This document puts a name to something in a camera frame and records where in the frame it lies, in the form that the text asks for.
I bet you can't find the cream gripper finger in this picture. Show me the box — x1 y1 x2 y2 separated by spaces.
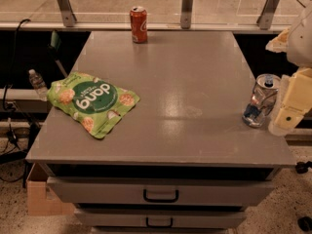
271 75 290 121
268 105 305 137

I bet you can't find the silver blue redbull can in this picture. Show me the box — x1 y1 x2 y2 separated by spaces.
242 73 281 128

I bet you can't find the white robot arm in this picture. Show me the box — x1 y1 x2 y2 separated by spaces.
265 4 312 136

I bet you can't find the red coke can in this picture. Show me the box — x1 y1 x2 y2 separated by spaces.
130 6 147 44

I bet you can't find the black caster wheel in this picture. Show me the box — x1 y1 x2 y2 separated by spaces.
295 161 312 174
297 216 312 232

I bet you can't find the black lower caster wheel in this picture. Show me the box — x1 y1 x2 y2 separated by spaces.
297 216 312 232

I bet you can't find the green snack chip bag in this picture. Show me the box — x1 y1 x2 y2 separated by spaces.
47 72 139 139

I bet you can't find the grey upper drawer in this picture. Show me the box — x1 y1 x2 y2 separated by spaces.
48 176 273 207

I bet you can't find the grey drawer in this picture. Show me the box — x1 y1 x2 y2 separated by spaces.
74 209 246 229
48 176 273 207

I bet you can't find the grey lower drawer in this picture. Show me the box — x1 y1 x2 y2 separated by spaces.
74 209 246 229

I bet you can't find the clear plastic water bottle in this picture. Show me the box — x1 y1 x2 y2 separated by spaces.
28 69 48 101

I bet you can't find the cardboard box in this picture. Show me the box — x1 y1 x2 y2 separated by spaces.
26 164 74 216

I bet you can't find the right metal railing bracket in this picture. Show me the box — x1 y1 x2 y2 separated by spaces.
256 0 280 30

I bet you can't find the metal railing bracket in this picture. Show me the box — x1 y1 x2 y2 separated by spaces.
180 0 193 29
57 0 77 27
256 0 280 30

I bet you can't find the middle metal railing bracket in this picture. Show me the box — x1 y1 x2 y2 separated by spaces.
180 0 193 29

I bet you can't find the black upper drawer handle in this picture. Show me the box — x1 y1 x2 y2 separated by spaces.
142 189 179 204

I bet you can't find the black drawer handle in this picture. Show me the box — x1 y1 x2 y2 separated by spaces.
142 189 179 204
145 217 174 228

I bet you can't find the black lower drawer handle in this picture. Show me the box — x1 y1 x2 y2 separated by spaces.
145 217 174 228

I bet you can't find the left metal railing bracket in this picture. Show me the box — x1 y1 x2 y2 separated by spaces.
57 0 77 27

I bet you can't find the black cable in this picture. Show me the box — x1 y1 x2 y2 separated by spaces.
1 18 32 112

